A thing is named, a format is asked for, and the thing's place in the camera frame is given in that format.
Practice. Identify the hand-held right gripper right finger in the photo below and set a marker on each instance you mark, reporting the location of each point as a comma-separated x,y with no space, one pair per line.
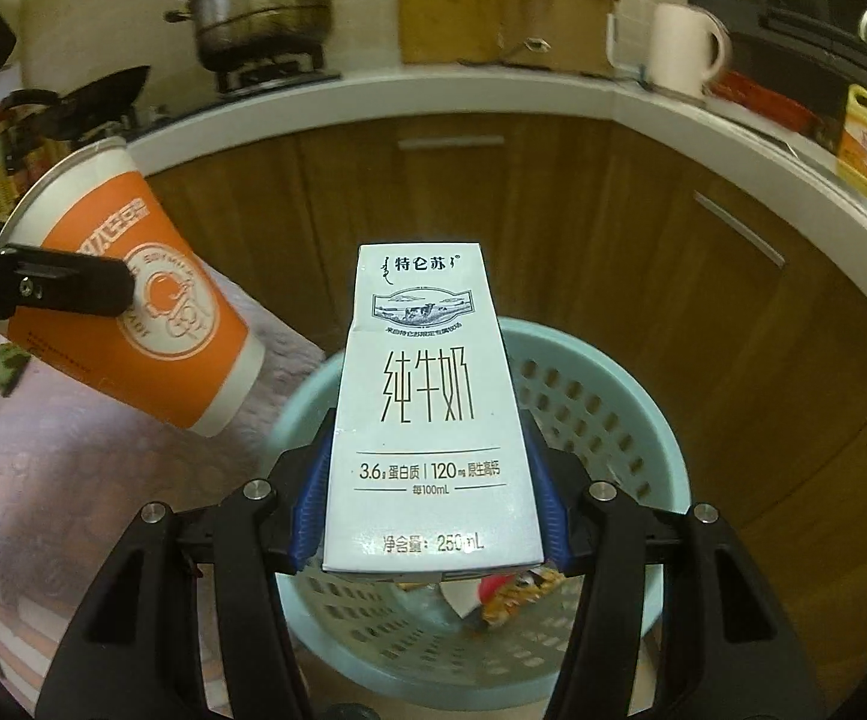
553,517

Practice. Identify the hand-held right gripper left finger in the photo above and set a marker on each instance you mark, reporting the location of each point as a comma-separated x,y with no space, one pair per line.
309,510

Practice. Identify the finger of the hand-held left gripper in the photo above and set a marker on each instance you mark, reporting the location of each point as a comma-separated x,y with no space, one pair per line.
66,285

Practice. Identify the brown snack packet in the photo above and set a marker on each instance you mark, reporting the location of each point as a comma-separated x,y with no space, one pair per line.
523,592

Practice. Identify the teal plastic basket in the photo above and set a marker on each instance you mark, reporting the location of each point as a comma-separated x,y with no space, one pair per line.
613,405

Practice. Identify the orange paper cup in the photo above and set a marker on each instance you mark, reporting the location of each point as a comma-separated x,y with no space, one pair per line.
178,345

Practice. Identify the white milk carton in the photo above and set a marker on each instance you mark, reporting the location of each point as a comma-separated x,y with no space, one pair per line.
426,405

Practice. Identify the dark sauce bottle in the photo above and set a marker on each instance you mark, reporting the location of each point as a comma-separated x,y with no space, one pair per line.
37,151
12,146

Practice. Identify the black wok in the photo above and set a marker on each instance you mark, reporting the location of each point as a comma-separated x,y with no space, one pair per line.
103,94

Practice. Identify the floral tablecloth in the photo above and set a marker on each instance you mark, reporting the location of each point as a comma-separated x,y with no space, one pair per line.
103,480

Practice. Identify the wooden kitchen cabinet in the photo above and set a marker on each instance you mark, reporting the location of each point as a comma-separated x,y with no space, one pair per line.
628,240

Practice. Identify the black gas stove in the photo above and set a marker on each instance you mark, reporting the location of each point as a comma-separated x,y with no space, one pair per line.
268,76

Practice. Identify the steel steamer pot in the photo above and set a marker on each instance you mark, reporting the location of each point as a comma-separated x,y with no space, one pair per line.
261,7

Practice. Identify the red box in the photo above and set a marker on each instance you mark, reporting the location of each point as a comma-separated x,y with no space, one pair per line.
763,101

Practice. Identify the wooden cutting board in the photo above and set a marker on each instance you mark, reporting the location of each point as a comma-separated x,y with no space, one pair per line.
456,0

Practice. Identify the white electric kettle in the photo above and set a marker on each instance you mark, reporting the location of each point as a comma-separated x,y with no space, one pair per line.
681,45

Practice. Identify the beige rice cooker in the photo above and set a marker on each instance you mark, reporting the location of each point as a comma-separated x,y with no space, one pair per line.
553,22

